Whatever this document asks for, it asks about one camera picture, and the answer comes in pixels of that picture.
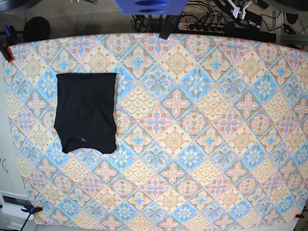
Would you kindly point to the dark navy T-shirt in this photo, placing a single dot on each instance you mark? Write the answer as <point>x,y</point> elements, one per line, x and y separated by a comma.
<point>85,111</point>

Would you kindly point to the patterned colourful tablecloth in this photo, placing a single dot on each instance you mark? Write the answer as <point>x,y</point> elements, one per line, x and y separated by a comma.
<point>211,133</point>

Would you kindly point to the blue plastic box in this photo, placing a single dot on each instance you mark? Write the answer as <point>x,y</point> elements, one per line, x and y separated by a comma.
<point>143,7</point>

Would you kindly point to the black round floor base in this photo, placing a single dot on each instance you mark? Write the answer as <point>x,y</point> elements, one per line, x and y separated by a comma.
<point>37,29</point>

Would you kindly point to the red black clamp top left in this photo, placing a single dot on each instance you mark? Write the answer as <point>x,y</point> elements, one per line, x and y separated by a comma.
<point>4,46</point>

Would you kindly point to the white cabinet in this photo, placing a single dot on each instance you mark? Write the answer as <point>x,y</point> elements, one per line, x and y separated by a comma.
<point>10,179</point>

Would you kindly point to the orange clamp bottom right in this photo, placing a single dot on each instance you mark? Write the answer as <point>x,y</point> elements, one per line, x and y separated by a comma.
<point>301,215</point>

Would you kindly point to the white power strip red switch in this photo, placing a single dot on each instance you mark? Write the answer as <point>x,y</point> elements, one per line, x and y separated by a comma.
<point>200,27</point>

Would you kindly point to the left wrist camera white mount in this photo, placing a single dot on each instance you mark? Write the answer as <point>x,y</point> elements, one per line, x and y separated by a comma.
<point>239,7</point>

